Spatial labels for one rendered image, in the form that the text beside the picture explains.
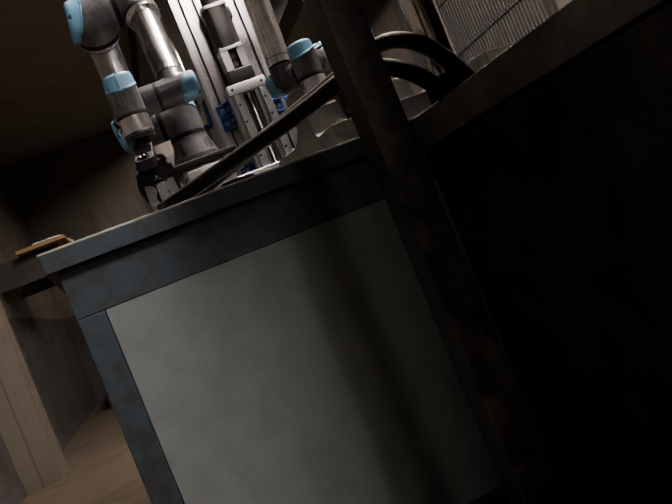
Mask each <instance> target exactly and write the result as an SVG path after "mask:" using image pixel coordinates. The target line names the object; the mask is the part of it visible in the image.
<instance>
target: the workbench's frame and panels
mask: <svg viewBox="0 0 672 504"><path fill-rule="evenodd" d="M408 122H409V124H410V126H411V129H412V131H413V134H414V136H415V139H416V141H417V144H418V146H419V148H420V151H421V153H422V156H423V158H424V161H425V163H426V166H427V168H428V170H429V173H430V175H431V178H432V180H433V183H434V185H435V188H436V190H437V192H438V195H439V197H440V200H441V202H442V205H443V207H444V209H445V212H446V214H447V217H448V219H449V222H450V224H451V227H452V229H453V231H454V234H455V236H456V239H457V241H458V244H459V246H460V249H461V251H462V253H463V256H464V258H465V261H466V263H467V266H468V268H469V271H470V273H471V275H472V278H473V280H474V283H475V285H476V288H477V290H478V293H479V295H480V297H481V300H482V302H483V305H484V307H485V310H486V312H487V315H488V317H489V319H490V322H491V324H492V327H493V329H494V332H495V334H496V337H497V339H498V341H499V344H500V346H501V349H502V351H503V354H504V356H505V359H506V361H507V363H508V366H509V368H510V371H511V373H512V376H513V378H514V381H515V383H516V385H517V388H518V390H519V393H520V395H521V398H522V400H523V403H524V405H525V407H526V410H527V412H528V415H529V417H530V420H531V422H532V425H533V427H534V429H535V432H536V434H537V437H538V439H539V442H540V444H541V447H542V449H543V451H544V454H545V456H546V459H547V461H548V464H549V466H550V469H551V468H553V467H554V465H553V462H552V460H551V457H550V455H549V452H548V450H547V448H546V445H545V443H544V440H543V438H542V435H541V433H540V431H539V428H538V426H537V423H536V421H535V418H534V416H533V413H532V411H531V409H530V406H529V404H528V401H527V399H526V396H525V394H524V391H523V389H522V387H521V384H520V382H519V379H518V377H517V374H516V372H515V369H514V367H513V365H512V362H511V360H510V357H509V355H508V352H507V350H506V347H505V345H504V343H503V340H502V338H501V335H500V333H499V330H498V328H497V325H496V323H495V321H494V318H493V316H492V313H491V311H490V308H489V306H488V303H487V301H486V299H485V296H484V294H483V291H482V289H481V286H480V284H479V281H478V279H477V277H476V274H475V272H474V269H473V267H472V264H471V262H470V259H469V257H468V255H467V252H466V250H465V247H464V245H463V242H462V240H461V237H460V235H459V233H458V230H457V228H456V225H455V223H454V220H453V218H452V215H451V213H450V211H449V208H448V206H447V203H446V201H445V198H444V196H443V193H442V191H441V189H440V186H439V184H438V181H437V179H436V176H435V174H434V171H433V169H432V167H431V164H430V162H429V159H428V157H427V154H426V152H427V151H429V150H431V149H432V148H434V147H436V146H437V145H436V146H433V147H430V148H428V149H424V148H423V145H422V143H421V140H420V138H419V135H418V133H417V130H416V128H415V126H414V123H413V119H412V120H410V121H408ZM38 260H39V262H40V264H41V267H42V269H43V272H44V274H45V276H46V277H47V278H49V279H50V280H51V281H52V282H53V283H54V284H55V285H56V286H57V287H58V288H59V289H61V290H62V291H63V292H64V293H65V294H66V296H67V298H68V301H69V303H70V306H71V308H72V310H73V313H74V315H75V318H76V320H77V323H78V325H79V327H80V330H81V332H82V335H83V337H84V340H85V342H86V345H87V347H88V349H89V352H90V354H91V357H92V359H93V362H94V364H95V367H96V369H97V371H98V374H99V376H100V379H101V381H102V384H103V386H104V388H105V391H106V393H107V396H108V398H109V401H110V403H111V406H112V408H113V410H114V413H115V415H116V418H117V420H118V423H119V425H120V428H121V430H122V432H123V435H124V437H125V440H126V442H127V445H128V447H129V450H130V452H131V454H132V457H133V459H134V462H135V464H136V467H137V469H138V471H139V474H140V476H141V479H142V481H143V484H144V486H145V489H146V491H147V493H148V496H149V498H150V501H151V503H152V504H486V503H488V502H490V501H492V500H494V499H495V498H497V497H499V496H501V495H503V494H505V491H504V489H503V486H502V484H501V481H500V479H499V477H498V474H497V472H496V469H495V467H494V464H493V462H492V459H491V457H490V455H489V452H488V450H487V447H486V445H485V442H484V440H483V437H482V435H481V433H480V430H479V428H478V425H477V423H476V420H475V418H474V415H473V413H472V411H471V408H470V406H469V403H468V401H467V398H466V396H465V393H464V391H463V389H462V386H461V384H460V381H459V379H458V376H457V374H456V371H455V369H454V367H453V364H452V362H451V359H450V357H449V354H448V352H447V349H446V347H445V345H444V342H443V340H442V337H441V335H440V332H439V330H438V327H437V325H436V323H435V320H434V318H433V315H432V313H431V310H430V308H429V306H428V303H427V301H426V298H425V296H424V293H423V291H422V288H421V286H420V284H419V281H418V279H417V276H416V274H415V271H414V269H413V266H412V264H411V262H410V259H409V257H408V254H407V252H406V249H405V247H404V244H403V242H402V240H401V237H400V235H399V232H398V230H397V227H396V225H395V222H394V220H393V218H392V215H391V213H390V210H389V208H388V205H387V203H386V200H385V198H384V196H383V193H382V191H381V188H380V186H379V183H378V181H377V178H376V176H375V174H374V171H373V169H372V166H371V164H370V161H369V159H368V156H367V154H366V152H365V149H364V147H363V144H362V142H361V139H358V140H355V141H352V142H350V143H347V144H344V145H342V146H339V147H336V148H333V149H331V150H328V151H325V152H323V153H320V154H317V155H314V156H312V157H309V158H306V159H304V160H301V161H298V162H295V163H293V164H290V165H287V166H284V167H282V168H279V169H276V170H274V171H271V172H268V173H265V174H263V175H260V176H257V177H255V178H252V179H249V180H246V181H244V182H241V183H238V184H236V185H233V186H230V187H227V188H225V189H222V190H219V191H217V192H214V193H211V194H208V195H206V196H203V197H200V198H198V199H195V200H192V201H189V202H187V203H184V204H181V205H178V206H176V207H173V208H170V209H168V210H165V211H162V212H159V213H157V214H154V215H151V216H149V217H146V218H143V219H140V220H138V221H135V222H132V223H130V224H127V225H124V226H121V227H119V228H116V229H113V230H111V231H108V232H105V233H102V234H100V235H97V236H94V237H92V238H89V239H86V240H83V241H81V242H78V243H75V244H72V245H70V246H67V247H64V248H62V249H59V250H56V251H53V252H51V253H48V254H45V255H43V256H40V257H38ZM110 323H111V324H110ZM117 340H118V341H117ZM119 345H120V346H119ZM124 357H125V358H124ZM126 362H127V363H126ZM128 367H129V368H128ZM133 379H134V380H133ZM135 384H136V385H135ZM137 389H138V390H137ZM142 401H143V402H142ZM144 406H145V407H144ZM146 411H147V412H146ZM151 423H152V424H151ZM153 428H154V429H153ZM158 440H159V441H158ZM160 445H161V446H160ZM162 450H163V451H162ZM167 462H168V463H167ZM169 467H170V468H169ZM171 472H172V473H171ZM176 484H177V485H176ZM178 489H179V490H178ZM180 494H181V495H180Z"/></svg>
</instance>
